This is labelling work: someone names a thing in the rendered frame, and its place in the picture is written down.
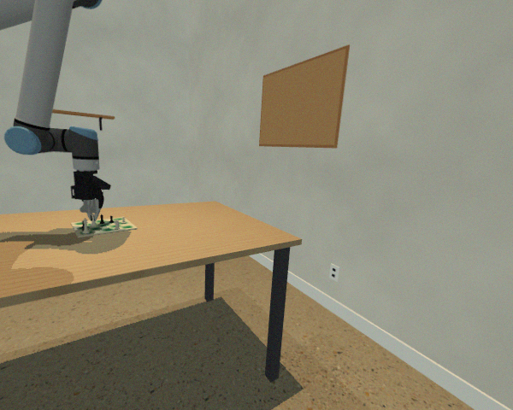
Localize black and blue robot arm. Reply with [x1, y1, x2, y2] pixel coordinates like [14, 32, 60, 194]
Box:
[0, 0, 102, 172]

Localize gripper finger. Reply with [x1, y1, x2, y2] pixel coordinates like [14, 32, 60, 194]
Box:
[80, 200, 92, 221]
[88, 191, 104, 221]

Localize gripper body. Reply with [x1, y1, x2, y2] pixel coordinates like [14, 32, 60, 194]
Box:
[71, 170, 102, 200]

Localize chessboard with green and cream squares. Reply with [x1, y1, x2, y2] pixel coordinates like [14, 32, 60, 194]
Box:
[71, 217, 137, 237]

